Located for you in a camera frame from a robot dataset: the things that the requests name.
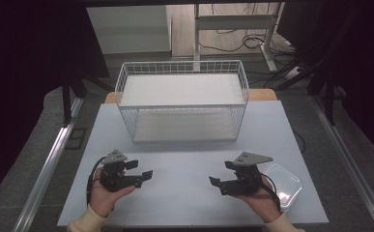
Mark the black metal stand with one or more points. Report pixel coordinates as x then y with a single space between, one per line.
329 103
66 103

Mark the dark curtain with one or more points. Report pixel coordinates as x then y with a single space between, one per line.
30 64
361 64

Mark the silver metal rail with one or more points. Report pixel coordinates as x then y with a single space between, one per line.
349 161
49 167

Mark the white power strip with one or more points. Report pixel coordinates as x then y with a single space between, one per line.
292 72

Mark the person's right hand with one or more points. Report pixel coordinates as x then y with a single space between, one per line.
262 201

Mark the person's left hand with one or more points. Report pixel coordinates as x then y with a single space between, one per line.
105 198

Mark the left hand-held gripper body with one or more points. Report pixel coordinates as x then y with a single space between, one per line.
112 180

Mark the white metal desk frame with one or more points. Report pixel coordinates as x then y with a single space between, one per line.
236 22

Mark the clear plastic container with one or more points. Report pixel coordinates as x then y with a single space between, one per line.
287 183

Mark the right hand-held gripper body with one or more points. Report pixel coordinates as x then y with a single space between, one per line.
244 182

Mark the dark floor plate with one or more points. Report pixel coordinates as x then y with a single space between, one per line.
76 138

